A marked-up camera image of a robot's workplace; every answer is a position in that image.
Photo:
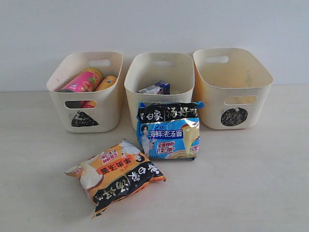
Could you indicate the blue instant noodle packet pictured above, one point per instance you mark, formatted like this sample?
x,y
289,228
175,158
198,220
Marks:
x,y
169,130

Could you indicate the white blue milk carton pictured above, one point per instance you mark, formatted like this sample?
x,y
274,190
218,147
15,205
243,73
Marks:
x,y
160,88

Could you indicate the yellow Lays chips can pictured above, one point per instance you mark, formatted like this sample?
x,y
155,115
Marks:
x,y
107,82

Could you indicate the orange instant noodle packet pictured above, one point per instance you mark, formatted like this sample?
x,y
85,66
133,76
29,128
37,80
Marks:
x,y
115,174

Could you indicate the pink Lays chips can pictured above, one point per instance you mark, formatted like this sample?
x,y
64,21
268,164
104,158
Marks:
x,y
86,81

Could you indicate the middle cream plastic bin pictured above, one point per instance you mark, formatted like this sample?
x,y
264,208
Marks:
x,y
147,69

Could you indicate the cream plastic bin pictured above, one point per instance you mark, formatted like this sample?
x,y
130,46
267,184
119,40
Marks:
x,y
147,69
88,112
233,84

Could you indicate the left cream plastic bin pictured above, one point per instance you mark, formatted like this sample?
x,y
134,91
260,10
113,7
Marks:
x,y
88,112

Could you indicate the right cream plastic bin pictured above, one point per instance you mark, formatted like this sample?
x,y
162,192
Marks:
x,y
233,84

